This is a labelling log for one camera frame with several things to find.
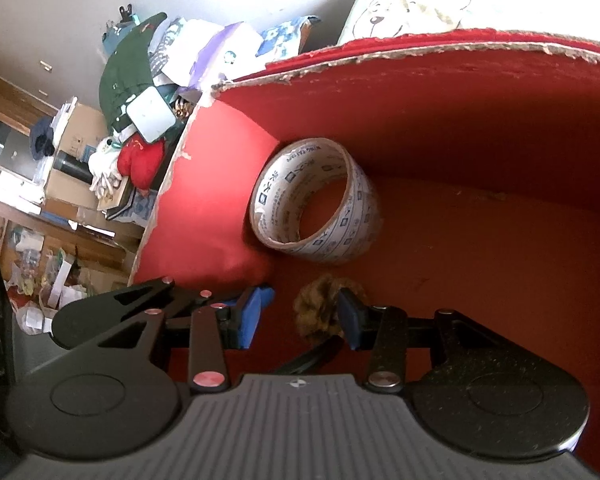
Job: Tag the black bottle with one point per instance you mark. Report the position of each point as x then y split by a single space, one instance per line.
72 165

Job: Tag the black clip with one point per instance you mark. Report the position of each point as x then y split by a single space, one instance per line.
125 14

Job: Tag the green cloth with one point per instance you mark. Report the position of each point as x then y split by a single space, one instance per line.
125 75

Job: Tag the red plush toy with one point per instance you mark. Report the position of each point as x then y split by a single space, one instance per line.
140 160

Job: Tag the brown cardboard box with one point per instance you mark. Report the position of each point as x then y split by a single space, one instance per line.
80 130

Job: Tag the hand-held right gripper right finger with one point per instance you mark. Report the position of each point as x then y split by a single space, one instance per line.
350 320

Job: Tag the red cardboard box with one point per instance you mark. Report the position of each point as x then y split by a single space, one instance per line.
480 135

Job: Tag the dark blue cap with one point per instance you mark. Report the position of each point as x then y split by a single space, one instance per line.
42 135

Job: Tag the blue patterned cloth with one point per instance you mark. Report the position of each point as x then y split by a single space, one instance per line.
285 35

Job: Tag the clear printed tape roll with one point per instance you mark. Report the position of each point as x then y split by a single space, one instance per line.
367 200

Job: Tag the small white flat box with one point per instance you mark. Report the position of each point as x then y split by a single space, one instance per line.
150 115

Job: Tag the purple and white package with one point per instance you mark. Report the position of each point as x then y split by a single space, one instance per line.
230 45

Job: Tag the brown pine cone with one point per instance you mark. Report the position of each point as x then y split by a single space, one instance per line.
312 310

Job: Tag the white cloth bundle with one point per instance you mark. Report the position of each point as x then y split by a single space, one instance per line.
102 165

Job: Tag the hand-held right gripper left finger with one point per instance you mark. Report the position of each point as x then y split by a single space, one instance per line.
252 317

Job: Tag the mint printed blanket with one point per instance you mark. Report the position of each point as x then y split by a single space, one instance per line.
410 5

